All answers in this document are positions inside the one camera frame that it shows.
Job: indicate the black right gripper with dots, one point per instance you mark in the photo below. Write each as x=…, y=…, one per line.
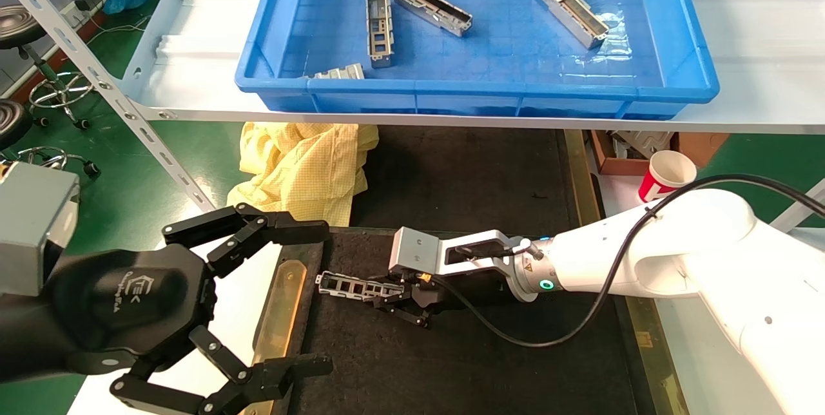
x=470, y=289

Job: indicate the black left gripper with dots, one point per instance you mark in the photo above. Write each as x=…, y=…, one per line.
x=126, y=299

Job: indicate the grey metal channel part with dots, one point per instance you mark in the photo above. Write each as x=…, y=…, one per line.
x=379, y=33
x=327, y=282
x=564, y=15
x=432, y=14
x=345, y=72

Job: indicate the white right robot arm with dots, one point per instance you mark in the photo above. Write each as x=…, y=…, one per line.
x=696, y=247

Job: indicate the black work mat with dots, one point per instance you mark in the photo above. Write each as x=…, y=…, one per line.
x=399, y=370

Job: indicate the black felt mat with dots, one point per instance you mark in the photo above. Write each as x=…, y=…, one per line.
x=464, y=176

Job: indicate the yellow cloth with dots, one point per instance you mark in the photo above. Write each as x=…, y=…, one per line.
x=303, y=170

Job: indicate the blue plastic tray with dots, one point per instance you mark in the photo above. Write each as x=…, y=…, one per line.
x=515, y=67

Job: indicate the grey plastic pieces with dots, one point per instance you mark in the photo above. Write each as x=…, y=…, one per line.
x=644, y=143

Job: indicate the red white paper cup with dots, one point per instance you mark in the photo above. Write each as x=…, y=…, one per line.
x=670, y=173

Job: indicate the black stool chrome base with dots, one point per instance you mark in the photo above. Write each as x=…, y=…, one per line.
x=16, y=25
x=9, y=122

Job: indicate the brown cardboard box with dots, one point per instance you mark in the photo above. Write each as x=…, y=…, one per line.
x=699, y=144

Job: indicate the white power strip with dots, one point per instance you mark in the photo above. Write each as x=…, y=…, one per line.
x=74, y=12

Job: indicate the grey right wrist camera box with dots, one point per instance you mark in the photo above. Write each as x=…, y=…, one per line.
x=416, y=247

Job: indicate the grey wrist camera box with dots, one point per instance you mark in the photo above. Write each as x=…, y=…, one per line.
x=32, y=221
x=416, y=247

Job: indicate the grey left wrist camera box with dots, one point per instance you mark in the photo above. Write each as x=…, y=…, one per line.
x=32, y=221

